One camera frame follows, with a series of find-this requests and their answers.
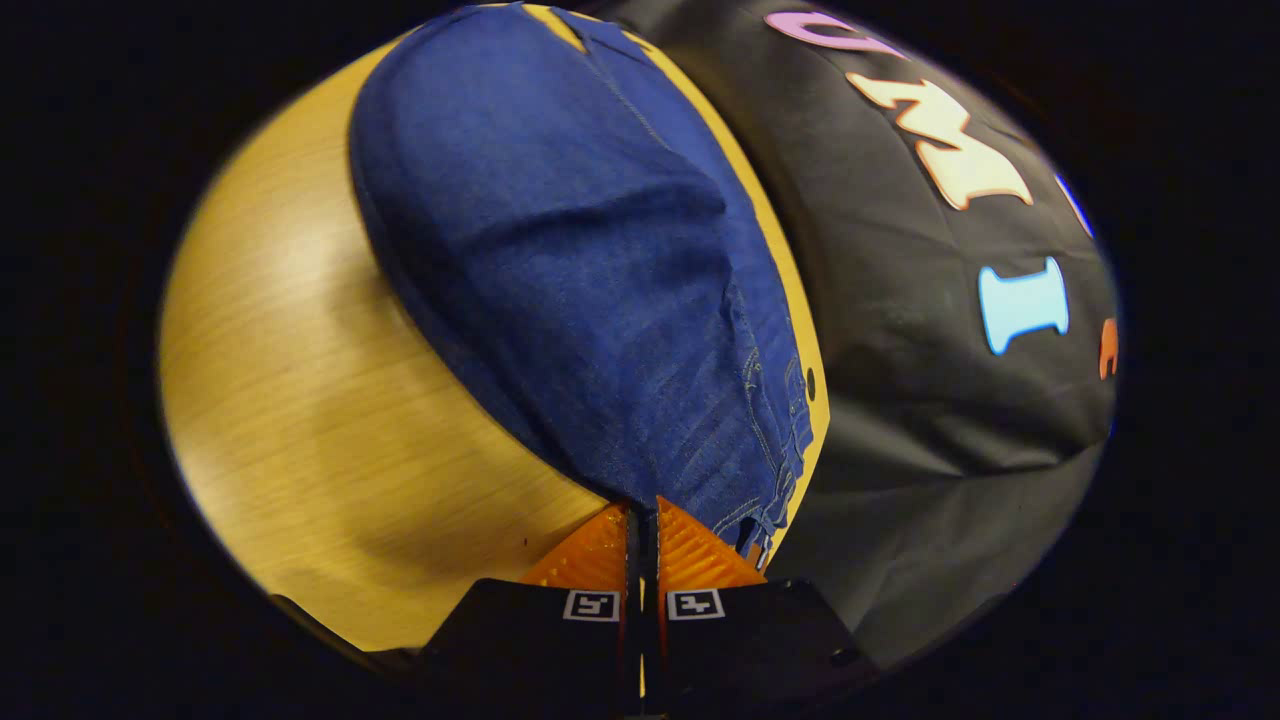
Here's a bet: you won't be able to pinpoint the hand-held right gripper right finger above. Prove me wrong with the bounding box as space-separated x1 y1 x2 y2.
644 494 883 719

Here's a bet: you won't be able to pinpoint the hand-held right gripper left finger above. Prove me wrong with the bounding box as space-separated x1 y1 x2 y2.
415 502 643 719

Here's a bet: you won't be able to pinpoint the blue denim jeans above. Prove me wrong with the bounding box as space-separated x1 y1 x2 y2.
348 3 816 571

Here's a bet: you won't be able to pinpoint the black backdrop cloth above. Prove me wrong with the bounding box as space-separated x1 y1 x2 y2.
600 0 1119 671

